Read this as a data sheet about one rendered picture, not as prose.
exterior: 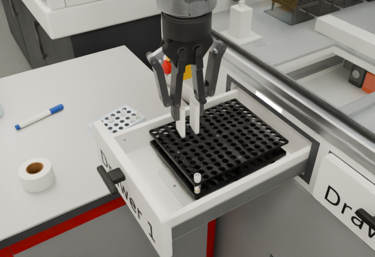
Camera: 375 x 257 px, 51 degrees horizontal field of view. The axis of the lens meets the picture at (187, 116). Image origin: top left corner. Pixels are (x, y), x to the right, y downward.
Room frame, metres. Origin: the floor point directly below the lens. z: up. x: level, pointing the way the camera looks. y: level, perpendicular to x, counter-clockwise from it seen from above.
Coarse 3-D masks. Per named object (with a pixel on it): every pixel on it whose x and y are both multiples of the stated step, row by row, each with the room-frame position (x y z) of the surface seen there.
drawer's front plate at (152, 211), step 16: (96, 128) 0.60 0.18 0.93; (96, 144) 0.62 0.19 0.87; (112, 144) 0.55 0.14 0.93; (112, 160) 0.54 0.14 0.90; (128, 160) 0.51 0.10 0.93; (128, 176) 0.47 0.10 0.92; (128, 192) 0.48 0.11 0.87; (144, 192) 0.43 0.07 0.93; (144, 208) 0.43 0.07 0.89; (160, 208) 0.40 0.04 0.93; (144, 224) 0.43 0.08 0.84; (160, 224) 0.38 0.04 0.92; (160, 240) 0.38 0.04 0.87; (160, 256) 0.39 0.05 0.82
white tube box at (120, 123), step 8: (112, 112) 0.83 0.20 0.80; (120, 112) 0.84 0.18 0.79; (128, 112) 0.84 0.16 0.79; (136, 112) 0.83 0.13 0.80; (96, 120) 0.79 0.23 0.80; (104, 120) 0.79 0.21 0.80; (120, 120) 0.79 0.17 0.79; (128, 120) 0.79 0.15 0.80; (136, 120) 0.79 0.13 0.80; (144, 120) 0.80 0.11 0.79; (88, 128) 0.77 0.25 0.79; (112, 128) 0.77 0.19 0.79; (120, 128) 0.77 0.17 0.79
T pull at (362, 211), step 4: (360, 208) 0.41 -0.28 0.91; (356, 212) 0.41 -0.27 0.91; (360, 212) 0.41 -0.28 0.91; (364, 212) 0.41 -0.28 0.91; (360, 216) 0.40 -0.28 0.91; (364, 216) 0.40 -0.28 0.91; (368, 216) 0.40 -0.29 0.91; (372, 216) 0.40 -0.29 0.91; (364, 220) 0.40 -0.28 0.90; (368, 220) 0.39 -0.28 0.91; (372, 220) 0.39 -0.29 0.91; (368, 224) 0.39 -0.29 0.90; (372, 224) 0.38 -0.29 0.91; (372, 228) 0.38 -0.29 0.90
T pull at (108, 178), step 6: (102, 168) 0.50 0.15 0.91; (102, 174) 0.49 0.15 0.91; (108, 174) 0.49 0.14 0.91; (114, 174) 0.49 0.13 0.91; (120, 174) 0.49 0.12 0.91; (108, 180) 0.48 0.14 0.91; (114, 180) 0.48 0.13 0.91; (120, 180) 0.48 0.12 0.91; (108, 186) 0.46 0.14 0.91; (114, 186) 0.46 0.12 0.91; (114, 192) 0.45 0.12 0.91
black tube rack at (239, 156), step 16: (224, 112) 0.69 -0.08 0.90; (240, 112) 0.69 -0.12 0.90; (160, 128) 0.64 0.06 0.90; (208, 128) 0.63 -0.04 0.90; (224, 128) 0.64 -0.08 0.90; (240, 128) 0.63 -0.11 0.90; (256, 128) 0.64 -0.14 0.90; (272, 128) 0.63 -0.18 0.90; (176, 144) 0.62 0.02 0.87; (192, 144) 0.58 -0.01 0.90; (208, 144) 0.62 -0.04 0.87; (224, 144) 0.58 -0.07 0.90; (240, 144) 0.58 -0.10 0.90; (256, 144) 0.58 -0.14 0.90; (272, 144) 0.58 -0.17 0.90; (192, 160) 0.54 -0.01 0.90; (208, 160) 0.54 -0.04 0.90; (224, 160) 0.54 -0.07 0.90; (240, 160) 0.54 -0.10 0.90; (256, 160) 0.57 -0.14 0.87; (272, 160) 0.57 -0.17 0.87; (176, 176) 0.53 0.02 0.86; (192, 176) 0.52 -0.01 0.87; (208, 176) 0.50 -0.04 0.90; (224, 176) 0.52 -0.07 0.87; (240, 176) 0.53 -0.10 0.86; (192, 192) 0.48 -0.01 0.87; (208, 192) 0.49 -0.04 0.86
